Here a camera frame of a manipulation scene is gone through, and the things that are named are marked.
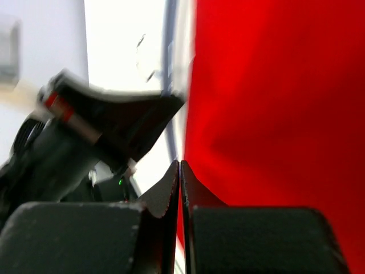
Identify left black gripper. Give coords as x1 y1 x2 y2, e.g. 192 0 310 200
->
1 70 184 224

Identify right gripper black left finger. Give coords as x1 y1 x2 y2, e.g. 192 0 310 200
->
1 161 179 273

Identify red trousers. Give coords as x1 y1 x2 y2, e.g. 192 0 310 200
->
184 1 364 273

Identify light blue hanger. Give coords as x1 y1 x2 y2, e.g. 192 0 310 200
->
162 1 196 160

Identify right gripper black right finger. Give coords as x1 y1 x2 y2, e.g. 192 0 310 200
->
180 161 350 273

